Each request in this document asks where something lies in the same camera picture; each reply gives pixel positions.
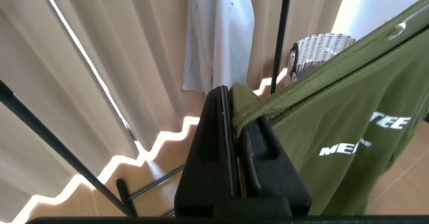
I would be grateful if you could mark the beige curtain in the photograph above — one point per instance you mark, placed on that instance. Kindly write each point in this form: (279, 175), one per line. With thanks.
(134, 49)

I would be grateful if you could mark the white laundry basket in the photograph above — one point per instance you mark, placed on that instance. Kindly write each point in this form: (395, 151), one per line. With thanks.
(318, 51)

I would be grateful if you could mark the green printed shirt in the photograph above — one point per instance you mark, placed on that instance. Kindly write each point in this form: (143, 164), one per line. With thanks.
(348, 93)

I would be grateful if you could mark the black clothes rack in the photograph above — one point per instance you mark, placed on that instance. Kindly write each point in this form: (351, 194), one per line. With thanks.
(281, 33)

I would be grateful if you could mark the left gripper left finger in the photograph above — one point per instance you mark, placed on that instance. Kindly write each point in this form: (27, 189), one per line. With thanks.
(204, 177)

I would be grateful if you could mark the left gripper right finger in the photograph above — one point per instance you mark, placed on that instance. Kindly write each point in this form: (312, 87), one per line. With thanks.
(278, 180)

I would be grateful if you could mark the pale grey garment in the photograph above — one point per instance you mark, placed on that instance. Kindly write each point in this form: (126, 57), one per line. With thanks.
(221, 39)

